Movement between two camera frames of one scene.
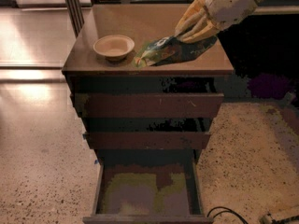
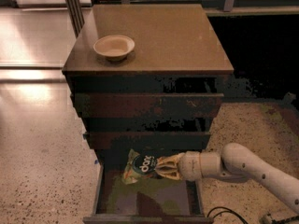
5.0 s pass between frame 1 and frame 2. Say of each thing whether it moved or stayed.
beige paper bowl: stayed
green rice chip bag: moved
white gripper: moved
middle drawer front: stayed
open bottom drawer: stayed
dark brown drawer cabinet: stayed
